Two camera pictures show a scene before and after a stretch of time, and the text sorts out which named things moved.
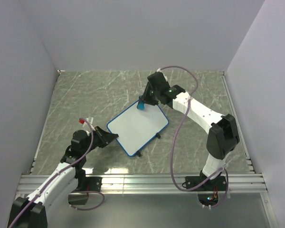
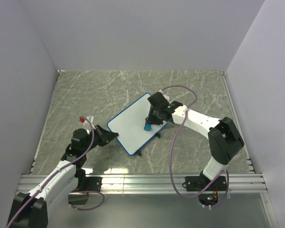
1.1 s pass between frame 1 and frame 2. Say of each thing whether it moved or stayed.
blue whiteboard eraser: moved
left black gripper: stayed
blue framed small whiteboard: stayed
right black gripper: moved
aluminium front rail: stayed
